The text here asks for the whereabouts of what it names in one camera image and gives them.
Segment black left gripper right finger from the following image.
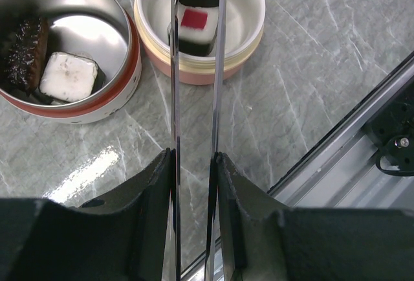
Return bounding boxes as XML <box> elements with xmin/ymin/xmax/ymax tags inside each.
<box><xmin>216</xmin><ymin>153</ymin><xmax>413</xmax><ymax>280</ymax></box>

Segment black spiky sea cucumber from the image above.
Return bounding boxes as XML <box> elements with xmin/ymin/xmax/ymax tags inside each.
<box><xmin>1</xmin><ymin>16</ymin><xmax>49</xmax><ymax>95</ymax></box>

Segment beige lunch box tier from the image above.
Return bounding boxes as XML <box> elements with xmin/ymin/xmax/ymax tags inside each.
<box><xmin>134</xmin><ymin>0</ymin><xmax>266</xmax><ymax>85</ymax></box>

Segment pale sushi roll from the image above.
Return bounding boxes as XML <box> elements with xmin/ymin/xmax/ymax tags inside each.
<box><xmin>38</xmin><ymin>52</ymin><xmax>106</xmax><ymax>103</ymax></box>

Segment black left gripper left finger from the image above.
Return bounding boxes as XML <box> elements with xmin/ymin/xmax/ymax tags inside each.
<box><xmin>1</xmin><ymin>150</ymin><xmax>171</xmax><ymax>280</ymax></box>

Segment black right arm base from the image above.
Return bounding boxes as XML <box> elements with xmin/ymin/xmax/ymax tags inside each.
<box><xmin>363</xmin><ymin>82</ymin><xmax>413</xmax><ymax>177</ymax></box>

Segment aluminium front rail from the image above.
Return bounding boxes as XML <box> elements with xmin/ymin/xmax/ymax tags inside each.
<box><xmin>184</xmin><ymin>56</ymin><xmax>413</xmax><ymax>280</ymax></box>

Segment metal serving tongs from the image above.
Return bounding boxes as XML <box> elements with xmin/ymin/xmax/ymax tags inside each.
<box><xmin>169</xmin><ymin>0</ymin><xmax>226</xmax><ymax>280</ymax></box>

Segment red sushi roll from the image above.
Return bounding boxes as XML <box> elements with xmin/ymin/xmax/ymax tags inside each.
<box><xmin>177</xmin><ymin>4</ymin><xmax>219</xmax><ymax>57</ymax></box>

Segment metal lunch box tier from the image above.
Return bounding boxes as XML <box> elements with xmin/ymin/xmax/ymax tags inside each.
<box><xmin>1</xmin><ymin>0</ymin><xmax>142</xmax><ymax>124</ymax></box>

